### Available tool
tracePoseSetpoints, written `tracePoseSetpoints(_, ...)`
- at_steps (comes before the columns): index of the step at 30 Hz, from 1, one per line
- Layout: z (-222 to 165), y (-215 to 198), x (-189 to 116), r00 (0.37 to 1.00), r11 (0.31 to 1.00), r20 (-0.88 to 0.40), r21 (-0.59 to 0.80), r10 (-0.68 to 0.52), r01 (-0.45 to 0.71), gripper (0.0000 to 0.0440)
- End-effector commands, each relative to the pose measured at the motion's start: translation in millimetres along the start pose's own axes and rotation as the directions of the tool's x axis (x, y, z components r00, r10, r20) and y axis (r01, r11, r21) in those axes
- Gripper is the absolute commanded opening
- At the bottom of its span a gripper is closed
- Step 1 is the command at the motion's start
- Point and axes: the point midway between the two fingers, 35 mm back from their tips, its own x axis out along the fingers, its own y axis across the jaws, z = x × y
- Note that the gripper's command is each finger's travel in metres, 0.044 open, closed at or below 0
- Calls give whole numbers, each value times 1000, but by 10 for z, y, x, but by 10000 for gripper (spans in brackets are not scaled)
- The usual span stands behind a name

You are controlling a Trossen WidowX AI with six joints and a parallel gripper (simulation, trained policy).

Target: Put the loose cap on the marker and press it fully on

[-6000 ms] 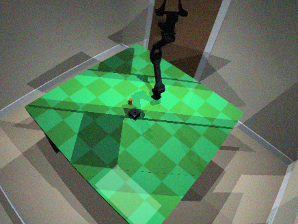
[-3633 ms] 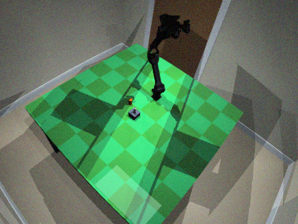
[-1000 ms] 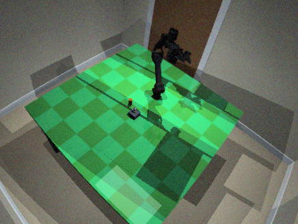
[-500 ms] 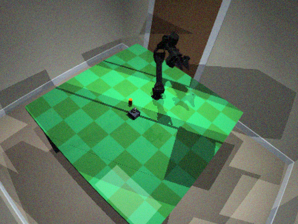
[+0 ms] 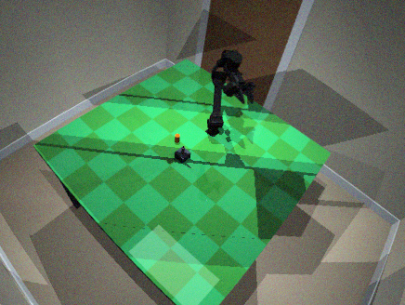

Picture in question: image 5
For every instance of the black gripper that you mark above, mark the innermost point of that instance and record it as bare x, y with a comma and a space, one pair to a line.
237, 87

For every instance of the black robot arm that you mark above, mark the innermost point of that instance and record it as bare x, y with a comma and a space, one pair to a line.
230, 61

